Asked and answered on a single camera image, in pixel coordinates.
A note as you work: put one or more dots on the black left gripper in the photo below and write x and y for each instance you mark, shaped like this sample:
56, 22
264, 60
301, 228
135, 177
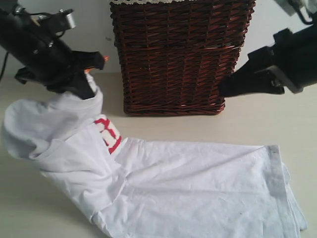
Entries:
52, 63

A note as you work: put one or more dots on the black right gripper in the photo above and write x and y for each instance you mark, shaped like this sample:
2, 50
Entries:
291, 62

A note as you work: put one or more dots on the white t-shirt with red lettering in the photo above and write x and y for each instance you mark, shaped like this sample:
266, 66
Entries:
133, 188

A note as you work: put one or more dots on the brown wicker basket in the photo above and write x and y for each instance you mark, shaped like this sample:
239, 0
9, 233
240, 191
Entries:
174, 55

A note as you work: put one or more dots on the white lace basket liner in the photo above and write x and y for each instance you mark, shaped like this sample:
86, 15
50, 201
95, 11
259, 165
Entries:
130, 2

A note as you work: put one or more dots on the orange neck label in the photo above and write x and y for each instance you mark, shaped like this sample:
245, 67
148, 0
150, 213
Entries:
98, 63

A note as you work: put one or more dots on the black left camera mount bracket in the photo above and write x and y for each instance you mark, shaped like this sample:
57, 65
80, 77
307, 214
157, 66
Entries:
50, 24

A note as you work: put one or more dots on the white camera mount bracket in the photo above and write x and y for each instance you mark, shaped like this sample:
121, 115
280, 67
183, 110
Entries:
291, 6

